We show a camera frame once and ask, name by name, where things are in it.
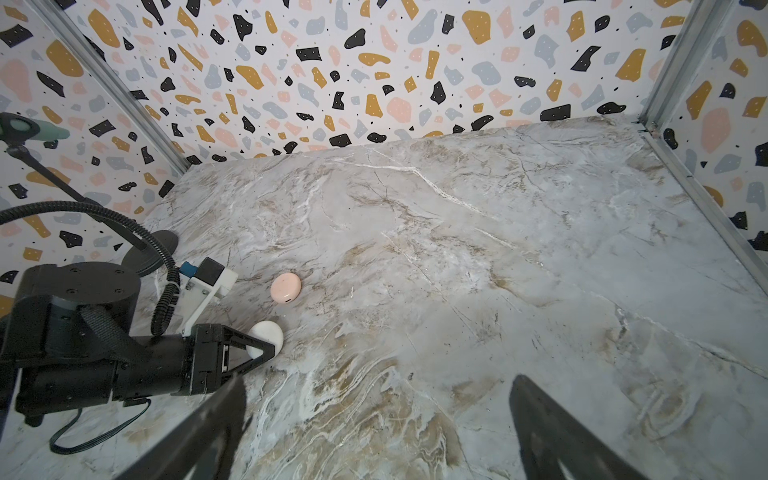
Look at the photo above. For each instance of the pink earbud charging case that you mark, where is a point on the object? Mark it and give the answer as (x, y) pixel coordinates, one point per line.
(286, 288)

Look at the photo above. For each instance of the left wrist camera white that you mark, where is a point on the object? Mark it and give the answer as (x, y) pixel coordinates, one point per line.
(204, 283)

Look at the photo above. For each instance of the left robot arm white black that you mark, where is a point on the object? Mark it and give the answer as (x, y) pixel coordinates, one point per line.
(66, 344)

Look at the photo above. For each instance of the white earbud charging case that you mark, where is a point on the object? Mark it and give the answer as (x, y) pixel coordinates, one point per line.
(267, 331)

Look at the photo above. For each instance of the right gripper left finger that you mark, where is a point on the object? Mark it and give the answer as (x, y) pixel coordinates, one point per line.
(204, 445)

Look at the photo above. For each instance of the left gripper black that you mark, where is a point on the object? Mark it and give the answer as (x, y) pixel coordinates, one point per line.
(219, 354)

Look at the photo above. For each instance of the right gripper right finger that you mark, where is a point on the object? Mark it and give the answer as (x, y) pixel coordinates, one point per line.
(552, 442)

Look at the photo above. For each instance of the green microphone on black stand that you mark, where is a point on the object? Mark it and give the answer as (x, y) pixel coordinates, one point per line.
(16, 130)

